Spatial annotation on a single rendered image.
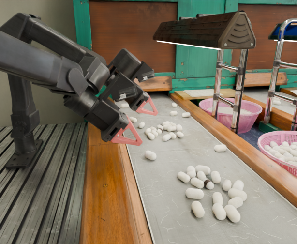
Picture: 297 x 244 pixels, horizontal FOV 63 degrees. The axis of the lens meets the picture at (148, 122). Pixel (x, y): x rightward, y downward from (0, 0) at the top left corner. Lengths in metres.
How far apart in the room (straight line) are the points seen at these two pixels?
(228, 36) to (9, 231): 0.61
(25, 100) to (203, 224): 0.64
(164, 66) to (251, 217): 0.95
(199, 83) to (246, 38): 0.85
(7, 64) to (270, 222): 0.52
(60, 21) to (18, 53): 1.64
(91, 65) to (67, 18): 1.51
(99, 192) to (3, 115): 1.84
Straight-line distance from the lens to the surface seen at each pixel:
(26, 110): 0.86
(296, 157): 0.80
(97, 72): 0.57
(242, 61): 0.82
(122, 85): 0.54
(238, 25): 0.54
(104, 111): 0.54
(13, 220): 0.67
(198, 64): 1.37
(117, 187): 0.54
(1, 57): 0.42
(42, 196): 0.72
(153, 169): 0.64
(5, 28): 0.83
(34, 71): 0.45
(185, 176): 0.59
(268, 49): 1.58
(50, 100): 2.16
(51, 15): 2.08
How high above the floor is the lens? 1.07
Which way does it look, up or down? 20 degrees down
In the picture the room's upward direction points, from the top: straight up
